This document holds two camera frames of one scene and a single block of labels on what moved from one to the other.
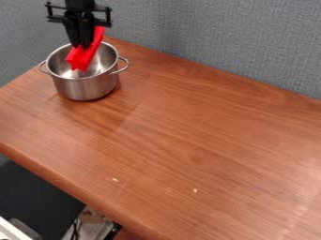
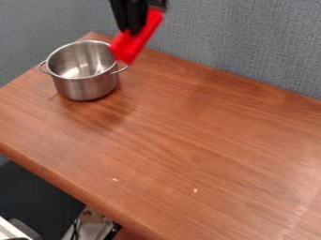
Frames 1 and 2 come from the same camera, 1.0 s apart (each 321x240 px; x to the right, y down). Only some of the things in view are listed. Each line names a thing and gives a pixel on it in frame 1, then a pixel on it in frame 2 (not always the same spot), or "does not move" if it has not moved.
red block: x=81 y=55 → x=126 y=43
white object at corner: x=15 y=230 does not move
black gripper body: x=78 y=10 → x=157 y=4
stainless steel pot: x=98 y=82 does not move
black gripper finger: x=73 y=27 → x=121 y=7
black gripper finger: x=87 y=32 → x=138 y=9
